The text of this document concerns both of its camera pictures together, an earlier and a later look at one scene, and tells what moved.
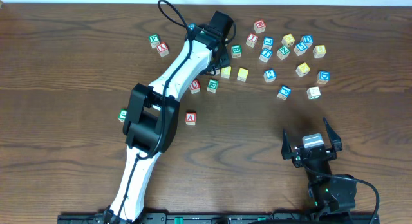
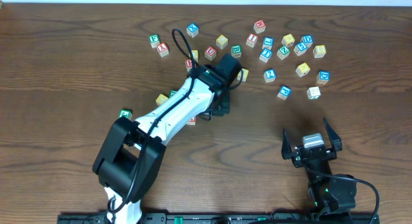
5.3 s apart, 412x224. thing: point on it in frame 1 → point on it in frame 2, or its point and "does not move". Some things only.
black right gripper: [313, 152] does not move
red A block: [190, 118] does not move
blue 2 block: [269, 75] does not move
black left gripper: [222, 57] → [221, 107]
